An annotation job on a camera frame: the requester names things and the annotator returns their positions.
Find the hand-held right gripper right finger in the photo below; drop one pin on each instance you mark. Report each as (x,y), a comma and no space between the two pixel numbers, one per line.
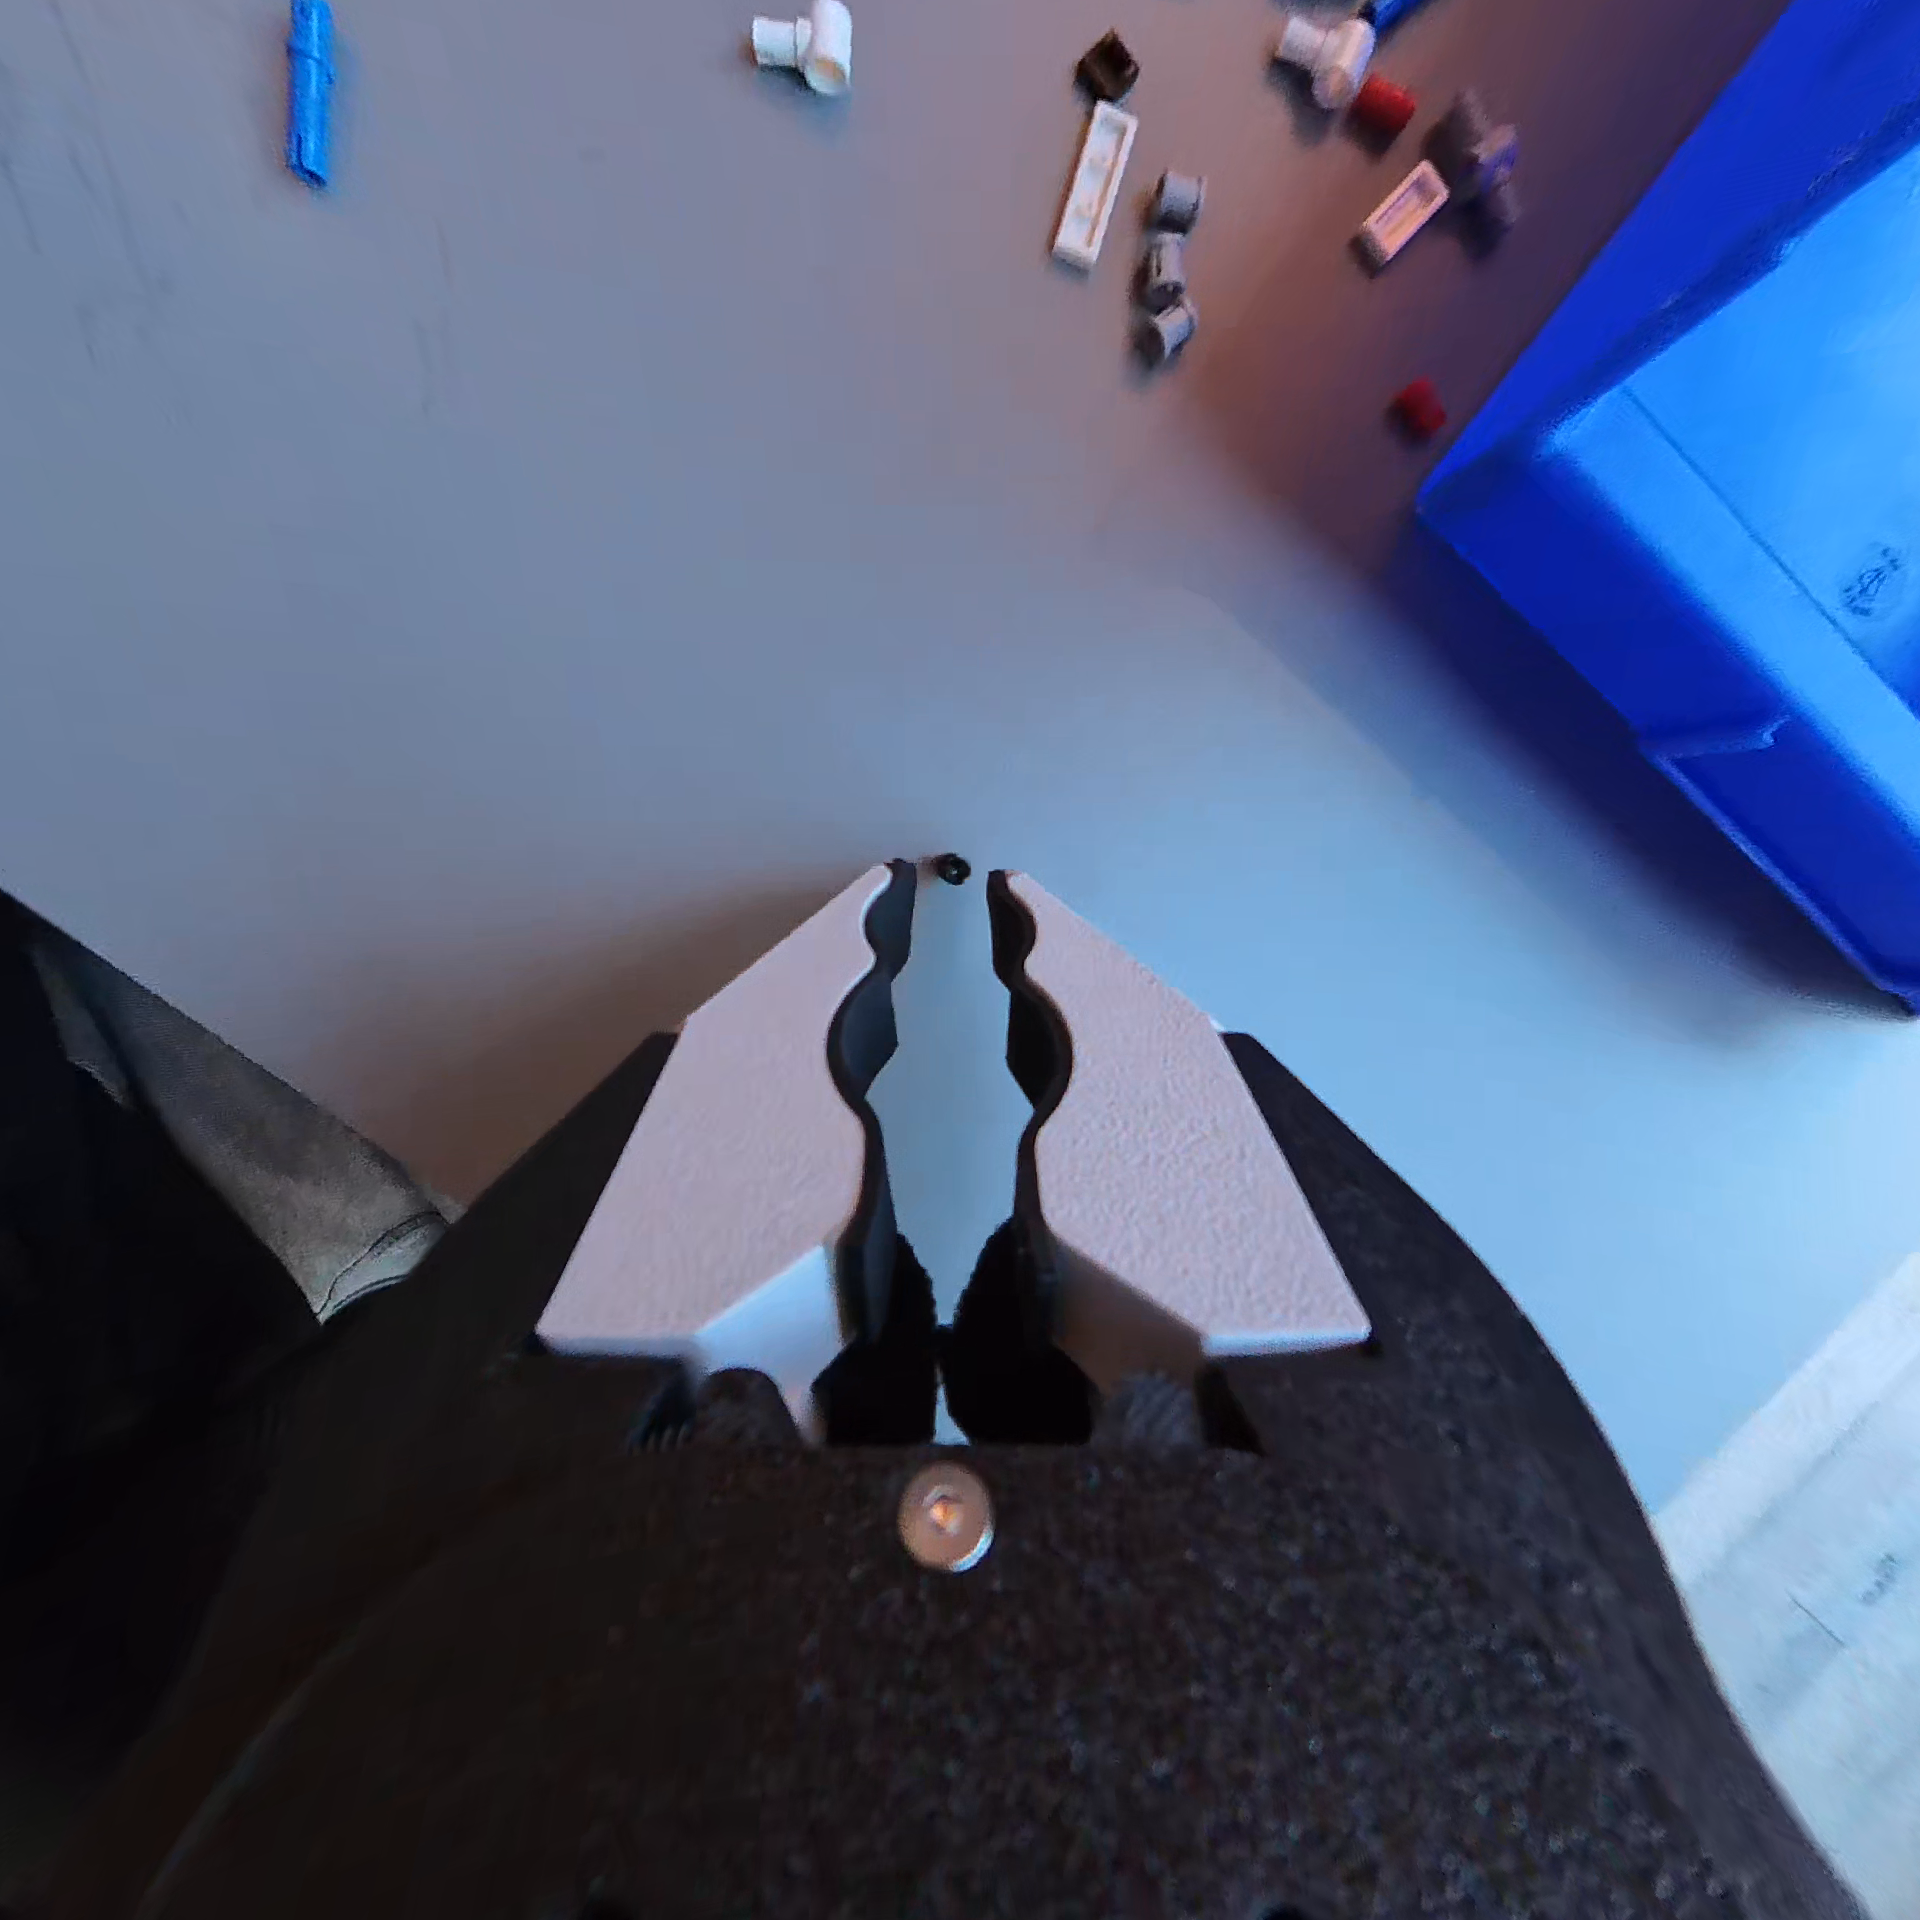
(1184,1171)

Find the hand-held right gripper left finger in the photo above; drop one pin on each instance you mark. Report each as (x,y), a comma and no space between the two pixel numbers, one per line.
(720,1140)

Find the white lego elbow connector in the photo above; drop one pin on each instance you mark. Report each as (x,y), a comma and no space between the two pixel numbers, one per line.
(810,42)

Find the red round lego piece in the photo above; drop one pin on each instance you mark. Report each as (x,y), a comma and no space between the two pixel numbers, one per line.
(1380,105)
(1418,408)

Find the grey lego bushing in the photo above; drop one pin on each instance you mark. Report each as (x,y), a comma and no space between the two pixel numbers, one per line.
(1161,271)
(1178,200)
(1166,330)

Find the short white lego plate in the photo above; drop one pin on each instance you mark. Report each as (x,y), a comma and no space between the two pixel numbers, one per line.
(1403,213)

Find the long white lego plate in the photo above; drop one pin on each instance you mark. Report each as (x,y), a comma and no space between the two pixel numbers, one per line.
(1096,186)

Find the dark grey lego connector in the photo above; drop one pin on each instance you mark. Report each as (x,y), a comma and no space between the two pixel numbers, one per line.
(1478,159)

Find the small black lego brick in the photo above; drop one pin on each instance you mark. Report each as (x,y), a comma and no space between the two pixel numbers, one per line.
(1106,66)

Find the white round lego connector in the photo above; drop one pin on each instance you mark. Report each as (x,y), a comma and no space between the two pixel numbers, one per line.
(1329,53)

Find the blue lego axle pin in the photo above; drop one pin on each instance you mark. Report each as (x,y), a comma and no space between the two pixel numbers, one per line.
(311,89)

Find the person's grey garment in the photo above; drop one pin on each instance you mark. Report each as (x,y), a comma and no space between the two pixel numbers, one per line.
(255,1140)

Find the blue plastic bin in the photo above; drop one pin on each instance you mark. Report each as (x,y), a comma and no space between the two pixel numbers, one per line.
(1590,600)

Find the white paper sheet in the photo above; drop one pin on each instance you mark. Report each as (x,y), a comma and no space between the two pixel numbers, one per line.
(1828,1576)

